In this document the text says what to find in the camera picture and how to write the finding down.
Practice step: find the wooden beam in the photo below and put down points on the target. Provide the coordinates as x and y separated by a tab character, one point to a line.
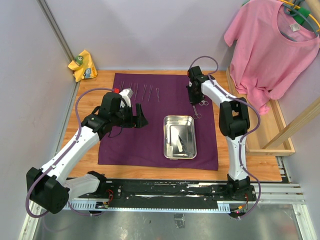
312	111

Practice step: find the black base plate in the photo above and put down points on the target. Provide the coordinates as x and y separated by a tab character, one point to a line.
161	195

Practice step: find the steel scissors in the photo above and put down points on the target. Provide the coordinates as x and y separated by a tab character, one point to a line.
184	148
204	103
196	114

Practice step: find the aluminium rail frame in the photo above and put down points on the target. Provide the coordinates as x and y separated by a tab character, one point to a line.
283	193

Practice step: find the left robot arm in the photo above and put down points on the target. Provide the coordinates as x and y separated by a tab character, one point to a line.
49	186

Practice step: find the aluminium corner post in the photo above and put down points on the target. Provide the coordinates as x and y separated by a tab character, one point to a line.
55	28

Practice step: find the steel instrument tray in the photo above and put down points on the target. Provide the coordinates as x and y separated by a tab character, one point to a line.
186	126

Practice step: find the yellow paper bag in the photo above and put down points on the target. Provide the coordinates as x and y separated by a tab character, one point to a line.
83	66

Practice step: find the green hanger clip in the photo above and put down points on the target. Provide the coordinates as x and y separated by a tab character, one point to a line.
303	12

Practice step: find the pink t-shirt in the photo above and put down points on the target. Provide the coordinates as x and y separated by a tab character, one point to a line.
271	50

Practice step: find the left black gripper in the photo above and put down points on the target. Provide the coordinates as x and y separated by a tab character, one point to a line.
140	121

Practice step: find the wooden tray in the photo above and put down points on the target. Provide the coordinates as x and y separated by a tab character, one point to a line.
271	124

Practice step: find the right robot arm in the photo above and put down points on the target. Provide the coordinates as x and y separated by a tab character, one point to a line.
233	122

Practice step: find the purple surgical wrap cloth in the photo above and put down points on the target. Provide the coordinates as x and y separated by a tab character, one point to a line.
145	146

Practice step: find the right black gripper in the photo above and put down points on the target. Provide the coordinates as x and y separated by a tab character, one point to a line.
193	100

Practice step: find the grey clothes hanger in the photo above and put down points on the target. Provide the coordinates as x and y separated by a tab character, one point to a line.
297	20

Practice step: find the white gauze pad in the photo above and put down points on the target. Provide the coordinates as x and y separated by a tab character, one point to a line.
172	143

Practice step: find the yellow hoop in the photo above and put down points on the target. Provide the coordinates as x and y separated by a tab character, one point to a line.
310	15

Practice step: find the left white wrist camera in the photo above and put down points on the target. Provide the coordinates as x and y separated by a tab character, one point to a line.
126	94

